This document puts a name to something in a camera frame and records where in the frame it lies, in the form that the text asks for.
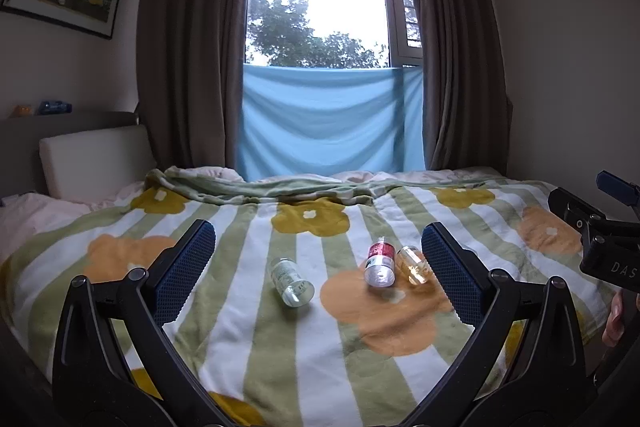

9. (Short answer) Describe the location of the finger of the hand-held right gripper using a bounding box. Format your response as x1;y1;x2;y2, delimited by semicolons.
595;170;640;209
548;187;608;235

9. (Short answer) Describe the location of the small blue toy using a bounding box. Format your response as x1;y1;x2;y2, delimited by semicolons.
37;100;74;116

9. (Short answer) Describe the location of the light blue cloth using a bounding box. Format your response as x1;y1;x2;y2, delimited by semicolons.
235;63;427;182

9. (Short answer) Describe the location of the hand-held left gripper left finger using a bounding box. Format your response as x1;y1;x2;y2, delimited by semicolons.
51;219;231;427

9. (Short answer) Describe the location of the floral striped blanket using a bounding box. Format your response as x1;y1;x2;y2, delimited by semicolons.
0;165;621;427

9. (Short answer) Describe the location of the pink bed sheet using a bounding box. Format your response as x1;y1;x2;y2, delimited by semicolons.
0;181;148;265

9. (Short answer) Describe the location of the clear cup red label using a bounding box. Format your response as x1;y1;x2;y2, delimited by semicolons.
363;237;397;290

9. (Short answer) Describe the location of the grey headboard shelf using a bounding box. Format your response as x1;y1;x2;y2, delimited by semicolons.
0;110;142;200

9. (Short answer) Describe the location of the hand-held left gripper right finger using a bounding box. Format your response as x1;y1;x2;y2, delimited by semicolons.
400;222;599;427

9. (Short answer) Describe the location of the clear cup green label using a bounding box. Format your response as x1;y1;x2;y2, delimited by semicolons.
270;257;315;308

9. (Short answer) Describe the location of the tree outside window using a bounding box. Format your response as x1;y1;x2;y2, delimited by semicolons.
247;0;390;69

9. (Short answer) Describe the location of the brown curtain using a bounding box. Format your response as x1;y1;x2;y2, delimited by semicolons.
135;0;261;182
397;0;515;172

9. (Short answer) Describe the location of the white headboard cushion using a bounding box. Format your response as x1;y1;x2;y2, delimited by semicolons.
39;125;158;199

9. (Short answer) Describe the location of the clear cup yellow tint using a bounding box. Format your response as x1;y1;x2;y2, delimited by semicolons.
396;245;437;286

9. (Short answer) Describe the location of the person's right hand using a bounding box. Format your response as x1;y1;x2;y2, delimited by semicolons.
602;289;626;348

